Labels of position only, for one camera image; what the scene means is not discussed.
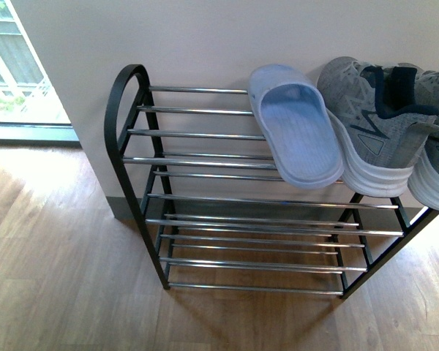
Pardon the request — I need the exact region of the grey sneaker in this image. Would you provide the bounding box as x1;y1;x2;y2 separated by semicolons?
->
408;71;439;211
317;56;439;197

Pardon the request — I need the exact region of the light blue slide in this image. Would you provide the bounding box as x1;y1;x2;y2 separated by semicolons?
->
247;64;344;189

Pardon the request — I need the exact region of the black metal shoe rack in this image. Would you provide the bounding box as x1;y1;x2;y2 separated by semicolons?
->
104;64;438;298

